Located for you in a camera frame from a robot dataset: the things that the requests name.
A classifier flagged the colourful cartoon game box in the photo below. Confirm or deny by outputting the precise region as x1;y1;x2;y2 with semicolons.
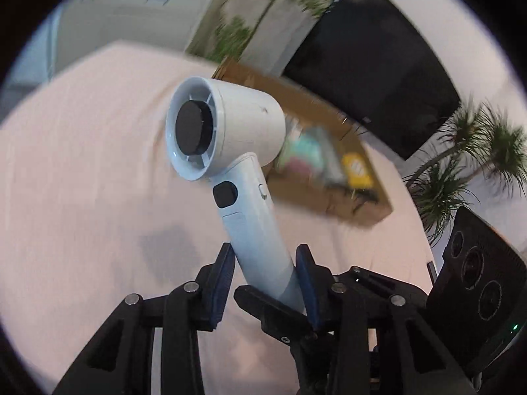
276;125;330;177

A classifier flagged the black flat screen monitor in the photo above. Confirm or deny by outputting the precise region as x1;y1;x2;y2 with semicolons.
282;0;461;161

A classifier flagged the white hair dryer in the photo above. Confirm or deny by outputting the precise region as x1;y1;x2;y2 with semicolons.
165;76;307;311

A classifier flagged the grey metal cabinet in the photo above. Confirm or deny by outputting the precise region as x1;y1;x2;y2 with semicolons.
53;0;223;79

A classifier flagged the spiky palm-like potted plant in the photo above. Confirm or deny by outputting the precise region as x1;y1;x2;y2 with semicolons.
403;99;527;248

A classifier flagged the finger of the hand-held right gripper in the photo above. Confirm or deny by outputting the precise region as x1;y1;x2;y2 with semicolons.
349;267;429;302
234;285;330;395

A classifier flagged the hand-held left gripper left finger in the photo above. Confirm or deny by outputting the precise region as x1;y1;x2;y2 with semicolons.
53;242;236;395

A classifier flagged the silver metal can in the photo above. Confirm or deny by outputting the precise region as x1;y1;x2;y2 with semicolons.
319;132;347;184

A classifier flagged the brown cardboard box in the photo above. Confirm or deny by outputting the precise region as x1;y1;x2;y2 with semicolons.
212;57;394;228

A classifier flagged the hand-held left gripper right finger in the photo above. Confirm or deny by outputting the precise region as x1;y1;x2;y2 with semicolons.
295;244;478;395

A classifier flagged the dark bottle with yellow label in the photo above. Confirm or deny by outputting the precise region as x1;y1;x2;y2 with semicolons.
342;152;376;190

